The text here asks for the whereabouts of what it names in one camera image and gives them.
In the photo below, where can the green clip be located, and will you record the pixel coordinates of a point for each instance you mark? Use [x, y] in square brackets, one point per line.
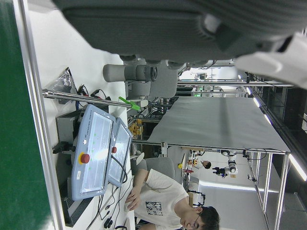
[130, 104]

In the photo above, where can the long metal rod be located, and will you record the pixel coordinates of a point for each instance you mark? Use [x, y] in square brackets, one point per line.
[84, 97]

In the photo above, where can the grey teach pendant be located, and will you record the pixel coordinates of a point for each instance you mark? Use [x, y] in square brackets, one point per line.
[121, 148]
[96, 148]

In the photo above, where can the small black dongle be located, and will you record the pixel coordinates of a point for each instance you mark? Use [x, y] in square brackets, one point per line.
[108, 223]

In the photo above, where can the white computer mouse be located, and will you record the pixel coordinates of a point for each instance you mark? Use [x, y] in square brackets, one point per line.
[127, 207]

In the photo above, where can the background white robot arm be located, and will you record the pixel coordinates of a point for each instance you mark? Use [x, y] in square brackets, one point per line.
[231, 165]

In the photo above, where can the person in white t-shirt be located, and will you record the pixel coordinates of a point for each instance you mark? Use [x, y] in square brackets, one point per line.
[163, 191]

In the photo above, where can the red and black clip leads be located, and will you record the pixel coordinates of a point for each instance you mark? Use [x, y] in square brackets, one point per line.
[99, 92]

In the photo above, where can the grey fabric screen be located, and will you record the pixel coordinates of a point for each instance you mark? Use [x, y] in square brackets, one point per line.
[216, 124]

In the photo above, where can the background person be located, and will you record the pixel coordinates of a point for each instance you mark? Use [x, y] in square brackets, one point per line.
[206, 164]

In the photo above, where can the crumpled clear plastic bag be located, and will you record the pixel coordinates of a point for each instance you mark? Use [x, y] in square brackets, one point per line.
[66, 79]

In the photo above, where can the green conveyor belt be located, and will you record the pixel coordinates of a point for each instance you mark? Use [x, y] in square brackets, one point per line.
[16, 131]

